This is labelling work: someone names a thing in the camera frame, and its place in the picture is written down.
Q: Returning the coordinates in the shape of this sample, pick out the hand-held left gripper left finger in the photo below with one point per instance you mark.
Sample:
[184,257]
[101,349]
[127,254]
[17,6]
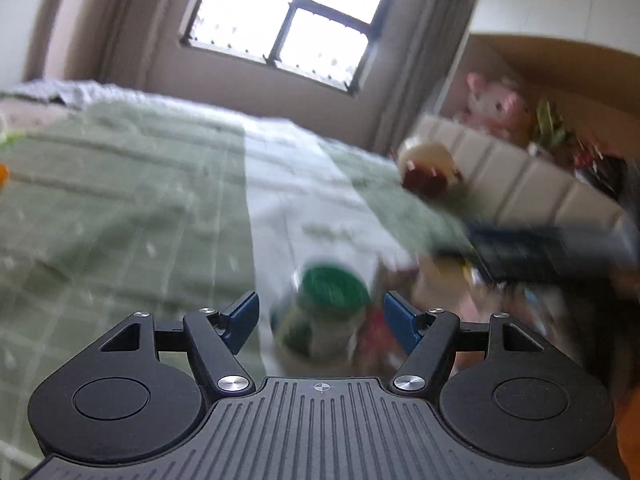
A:
[246,316]

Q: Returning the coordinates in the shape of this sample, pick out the yellow object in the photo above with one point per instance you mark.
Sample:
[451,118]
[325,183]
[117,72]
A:
[3,175]

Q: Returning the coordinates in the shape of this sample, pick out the barred window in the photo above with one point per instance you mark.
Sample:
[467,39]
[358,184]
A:
[290,10]

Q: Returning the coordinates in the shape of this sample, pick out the cream round plush toy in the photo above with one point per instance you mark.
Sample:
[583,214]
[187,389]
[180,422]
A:
[430,167]

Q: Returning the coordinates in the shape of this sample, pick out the beige curtain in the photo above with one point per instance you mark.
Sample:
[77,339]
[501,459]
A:
[425,45]
[90,20]

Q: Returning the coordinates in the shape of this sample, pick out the grey blanket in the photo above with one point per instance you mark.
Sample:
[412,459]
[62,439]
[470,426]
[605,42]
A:
[65,92]

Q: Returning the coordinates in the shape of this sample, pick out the pink plush toy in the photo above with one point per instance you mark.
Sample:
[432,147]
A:
[495,105]

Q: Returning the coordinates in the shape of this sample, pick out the green lid jar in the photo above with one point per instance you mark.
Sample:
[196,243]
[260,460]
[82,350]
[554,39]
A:
[327,305]

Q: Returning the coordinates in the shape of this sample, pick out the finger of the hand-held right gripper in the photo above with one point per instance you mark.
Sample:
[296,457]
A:
[462,252]
[515,234]

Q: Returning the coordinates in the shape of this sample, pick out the green leafy plant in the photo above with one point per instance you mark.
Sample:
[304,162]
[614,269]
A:
[550,125]

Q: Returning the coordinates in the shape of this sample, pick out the red foil packet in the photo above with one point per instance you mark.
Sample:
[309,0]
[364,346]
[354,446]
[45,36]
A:
[375,335]

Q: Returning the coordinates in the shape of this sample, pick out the cream padded headboard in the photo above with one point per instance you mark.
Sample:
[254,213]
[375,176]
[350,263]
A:
[510,175]

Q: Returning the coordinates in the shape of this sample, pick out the green printed bed sheet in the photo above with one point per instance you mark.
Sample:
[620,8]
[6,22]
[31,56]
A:
[125,200]

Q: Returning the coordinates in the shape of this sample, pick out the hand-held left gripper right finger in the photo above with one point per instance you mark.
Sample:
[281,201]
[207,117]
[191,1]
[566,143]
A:
[399,321]

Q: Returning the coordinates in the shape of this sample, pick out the pink cardboard box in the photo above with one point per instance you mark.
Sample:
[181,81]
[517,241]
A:
[450,290]

